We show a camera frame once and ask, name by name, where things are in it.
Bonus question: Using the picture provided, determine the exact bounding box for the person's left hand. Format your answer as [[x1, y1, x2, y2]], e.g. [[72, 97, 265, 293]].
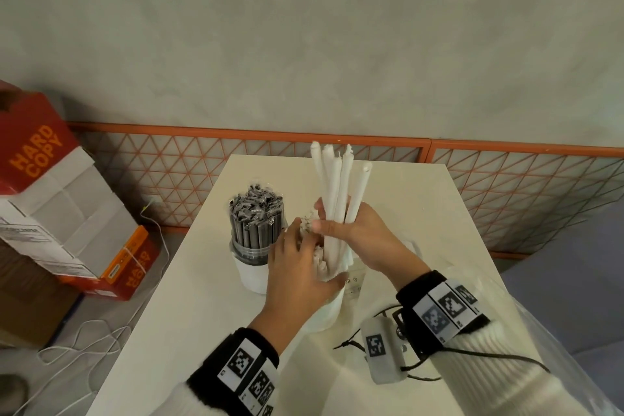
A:
[[251, 218, 350, 353]]

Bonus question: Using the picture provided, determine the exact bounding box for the person's right hand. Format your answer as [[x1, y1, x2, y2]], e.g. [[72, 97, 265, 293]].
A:
[[311, 199, 431, 292]]

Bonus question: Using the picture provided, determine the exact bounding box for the person's right forearm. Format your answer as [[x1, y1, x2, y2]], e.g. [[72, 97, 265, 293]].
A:
[[436, 320, 607, 416]]

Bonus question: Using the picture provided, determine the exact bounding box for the bundle of white wrapped straws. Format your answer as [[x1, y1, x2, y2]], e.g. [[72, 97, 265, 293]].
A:
[[299, 215, 353, 283]]

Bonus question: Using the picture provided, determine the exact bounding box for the white plastic cup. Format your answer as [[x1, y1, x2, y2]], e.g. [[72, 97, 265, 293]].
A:
[[296, 279, 353, 333]]

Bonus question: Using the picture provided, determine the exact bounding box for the bundle of grey wrapped straws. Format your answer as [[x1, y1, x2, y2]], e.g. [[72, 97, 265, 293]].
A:
[[228, 182, 289, 266]]

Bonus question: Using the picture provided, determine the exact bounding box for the white cup with clear rim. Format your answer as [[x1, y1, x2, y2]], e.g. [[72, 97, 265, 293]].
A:
[[229, 237, 275, 295]]

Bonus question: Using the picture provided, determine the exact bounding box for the black wristband with markers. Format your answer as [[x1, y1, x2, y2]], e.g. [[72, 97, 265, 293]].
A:
[[187, 327, 281, 416], [395, 270, 491, 359]]

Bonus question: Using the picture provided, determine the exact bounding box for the orange lattice fence panel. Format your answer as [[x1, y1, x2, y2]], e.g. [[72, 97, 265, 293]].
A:
[[67, 122, 433, 237], [428, 139, 624, 261]]

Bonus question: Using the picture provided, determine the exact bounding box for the blue grey upholstered seat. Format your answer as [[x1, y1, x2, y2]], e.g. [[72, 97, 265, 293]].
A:
[[499, 206, 624, 384]]

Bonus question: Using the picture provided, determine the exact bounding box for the red and white cardboard box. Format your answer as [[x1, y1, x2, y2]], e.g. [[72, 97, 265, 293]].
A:
[[0, 80, 164, 303]]

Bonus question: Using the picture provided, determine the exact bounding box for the brown cardboard box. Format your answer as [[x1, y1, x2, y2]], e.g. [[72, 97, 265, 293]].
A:
[[0, 239, 85, 351]]

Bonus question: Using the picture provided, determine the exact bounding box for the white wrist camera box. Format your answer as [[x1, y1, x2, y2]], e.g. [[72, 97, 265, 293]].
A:
[[360, 316, 411, 385]]

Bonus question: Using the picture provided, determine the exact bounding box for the thin black cable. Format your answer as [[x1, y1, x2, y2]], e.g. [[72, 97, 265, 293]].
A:
[[333, 305, 552, 381]]

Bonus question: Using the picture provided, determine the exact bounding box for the white cord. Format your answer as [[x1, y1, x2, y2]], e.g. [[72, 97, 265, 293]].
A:
[[0, 196, 171, 416]]

